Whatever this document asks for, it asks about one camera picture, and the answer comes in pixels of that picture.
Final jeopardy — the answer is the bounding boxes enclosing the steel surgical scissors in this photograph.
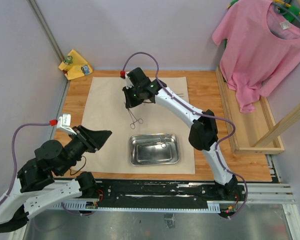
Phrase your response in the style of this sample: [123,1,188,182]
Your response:
[143,137,167,149]

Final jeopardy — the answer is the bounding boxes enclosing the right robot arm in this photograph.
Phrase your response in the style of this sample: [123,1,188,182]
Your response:
[120,67,238,200]

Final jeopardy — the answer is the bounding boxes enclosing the stainless steel tray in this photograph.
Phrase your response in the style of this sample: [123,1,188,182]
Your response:
[129,133,180,166]

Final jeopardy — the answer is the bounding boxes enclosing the steel surgical forceps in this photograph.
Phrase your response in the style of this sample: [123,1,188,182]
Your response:
[176,93,184,98]

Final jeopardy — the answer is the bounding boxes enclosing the beige cloth wrap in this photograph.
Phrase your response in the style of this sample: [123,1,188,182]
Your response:
[74,77,196,175]

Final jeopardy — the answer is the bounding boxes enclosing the wooden tray frame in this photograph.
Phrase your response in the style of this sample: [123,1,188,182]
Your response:
[215,67,285,155]

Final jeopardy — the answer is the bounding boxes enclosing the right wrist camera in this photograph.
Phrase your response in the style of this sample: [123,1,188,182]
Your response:
[119,70,134,89]

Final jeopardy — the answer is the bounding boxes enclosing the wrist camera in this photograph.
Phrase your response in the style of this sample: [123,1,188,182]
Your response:
[49,113,77,136]
[119,70,134,89]

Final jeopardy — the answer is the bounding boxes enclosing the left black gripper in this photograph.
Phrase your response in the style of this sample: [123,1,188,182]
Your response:
[58,124,113,175]

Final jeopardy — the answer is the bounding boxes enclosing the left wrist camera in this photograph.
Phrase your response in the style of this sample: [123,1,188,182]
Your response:
[49,113,77,136]

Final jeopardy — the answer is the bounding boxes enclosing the yellow printed cloth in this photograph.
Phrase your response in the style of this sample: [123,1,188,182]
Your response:
[58,49,94,81]

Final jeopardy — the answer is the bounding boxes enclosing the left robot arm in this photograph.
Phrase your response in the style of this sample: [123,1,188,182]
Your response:
[0,125,112,233]

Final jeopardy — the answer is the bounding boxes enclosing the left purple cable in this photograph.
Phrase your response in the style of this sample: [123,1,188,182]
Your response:
[0,119,98,217]

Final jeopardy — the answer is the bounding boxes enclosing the pink t-shirt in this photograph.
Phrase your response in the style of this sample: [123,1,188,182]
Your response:
[212,0,300,113]

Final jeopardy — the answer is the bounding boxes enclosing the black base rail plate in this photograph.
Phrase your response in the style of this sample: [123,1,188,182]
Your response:
[79,179,247,210]

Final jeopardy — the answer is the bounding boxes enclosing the green clothes hanger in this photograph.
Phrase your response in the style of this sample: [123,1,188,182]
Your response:
[272,0,300,30]

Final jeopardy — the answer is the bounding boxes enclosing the wooden pole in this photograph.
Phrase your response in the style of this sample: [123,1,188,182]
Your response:
[253,103,300,148]

